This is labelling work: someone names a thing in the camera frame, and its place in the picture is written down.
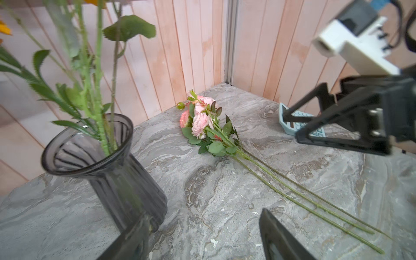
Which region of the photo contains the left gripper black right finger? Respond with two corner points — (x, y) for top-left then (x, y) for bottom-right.
(259, 208), (316, 260)

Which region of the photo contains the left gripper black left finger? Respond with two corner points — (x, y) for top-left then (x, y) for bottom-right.
(97, 215), (151, 260)

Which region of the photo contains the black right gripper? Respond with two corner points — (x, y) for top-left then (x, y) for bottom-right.
(282, 65), (416, 156)

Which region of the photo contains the pink carnation spray stem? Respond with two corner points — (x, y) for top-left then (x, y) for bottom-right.
(177, 100), (376, 235)

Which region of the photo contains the pink peony spray stem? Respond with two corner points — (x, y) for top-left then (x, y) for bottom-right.
(179, 108), (386, 255)

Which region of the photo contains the large pink rose stem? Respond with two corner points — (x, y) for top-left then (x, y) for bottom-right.
(186, 90), (392, 239)

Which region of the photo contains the dark ribbed glass vase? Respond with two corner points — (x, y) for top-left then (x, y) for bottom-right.
(41, 114), (167, 232)

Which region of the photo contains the light blue calculator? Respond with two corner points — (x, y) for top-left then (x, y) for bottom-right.
(278, 103), (326, 138)

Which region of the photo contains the orange flower stem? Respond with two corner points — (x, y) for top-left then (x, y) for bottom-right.
(0, 0), (108, 44)

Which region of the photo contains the red flower stem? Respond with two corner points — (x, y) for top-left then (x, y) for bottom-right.
(103, 1), (157, 153)

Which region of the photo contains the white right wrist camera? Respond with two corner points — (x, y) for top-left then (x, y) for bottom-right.
(313, 1), (400, 76)

